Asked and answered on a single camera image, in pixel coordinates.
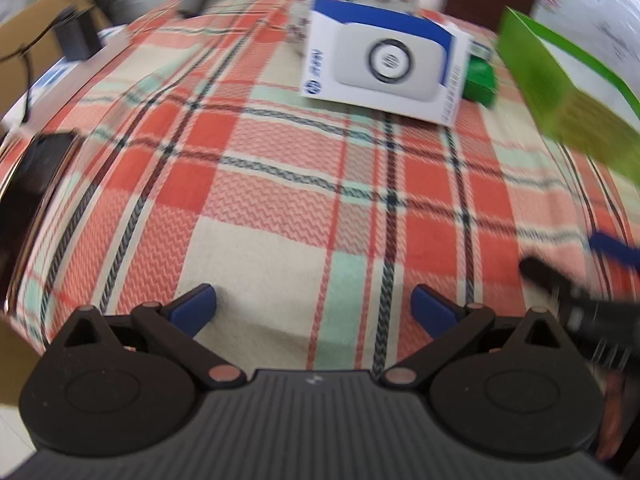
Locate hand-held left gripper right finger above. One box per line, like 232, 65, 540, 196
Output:
382, 284, 581, 391

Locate white and blue box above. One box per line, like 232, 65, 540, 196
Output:
302, 0, 473, 127

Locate black cable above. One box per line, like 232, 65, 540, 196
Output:
0, 20, 63, 126

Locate floral cloth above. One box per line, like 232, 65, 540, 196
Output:
530, 0, 640, 91

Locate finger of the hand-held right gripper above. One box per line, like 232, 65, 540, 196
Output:
589, 230, 640, 273
519, 256, 593, 311

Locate black power adapter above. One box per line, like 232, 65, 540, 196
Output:
52, 7, 103, 58

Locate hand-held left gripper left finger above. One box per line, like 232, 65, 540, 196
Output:
50, 282, 248, 391

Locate person's right hand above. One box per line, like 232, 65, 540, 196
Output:
597, 370, 633, 463

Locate large green carton box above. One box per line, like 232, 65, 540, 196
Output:
495, 6, 640, 181

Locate red plaid blanket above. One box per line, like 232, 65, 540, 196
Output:
0, 0, 640, 376

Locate dark glossy object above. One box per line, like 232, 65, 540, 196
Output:
0, 130, 83, 311

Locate small green box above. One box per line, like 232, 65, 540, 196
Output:
462, 42, 498, 108

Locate brown cardboard box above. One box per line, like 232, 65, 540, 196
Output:
0, 0, 113, 116

